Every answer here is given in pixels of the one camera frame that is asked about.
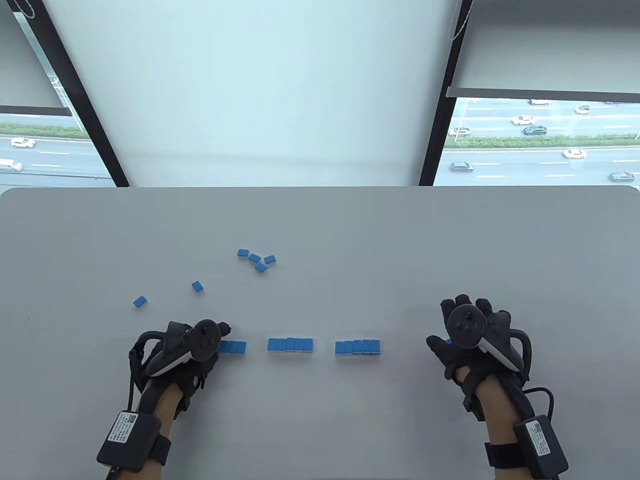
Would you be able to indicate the person's left hand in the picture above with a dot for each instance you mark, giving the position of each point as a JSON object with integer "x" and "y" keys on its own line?
{"x": 197, "y": 372}

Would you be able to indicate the person's right hand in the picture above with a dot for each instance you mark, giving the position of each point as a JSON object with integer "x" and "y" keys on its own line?
{"x": 452, "y": 360}

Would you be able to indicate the blue mahjong tiles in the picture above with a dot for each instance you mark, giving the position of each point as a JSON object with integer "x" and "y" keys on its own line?
{"x": 255, "y": 258}

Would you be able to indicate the person's right forearm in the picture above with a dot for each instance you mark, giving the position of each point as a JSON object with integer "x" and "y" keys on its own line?
{"x": 495, "y": 407}

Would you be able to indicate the black white handheld controller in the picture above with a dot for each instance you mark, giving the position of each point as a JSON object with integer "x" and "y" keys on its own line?
{"x": 205, "y": 340}
{"x": 465, "y": 325}

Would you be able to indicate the wide white roller blind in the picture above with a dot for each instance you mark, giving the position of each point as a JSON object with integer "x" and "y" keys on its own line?
{"x": 250, "y": 90}

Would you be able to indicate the narrow white roller blind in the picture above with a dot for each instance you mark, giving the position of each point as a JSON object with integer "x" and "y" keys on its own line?
{"x": 25, "y": 65}
{"x": 550, "y": 45}

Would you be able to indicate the black window frame pillar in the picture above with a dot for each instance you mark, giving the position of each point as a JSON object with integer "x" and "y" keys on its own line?
{"x": 75, "y": 95}
{"x": 445, "y": 100}

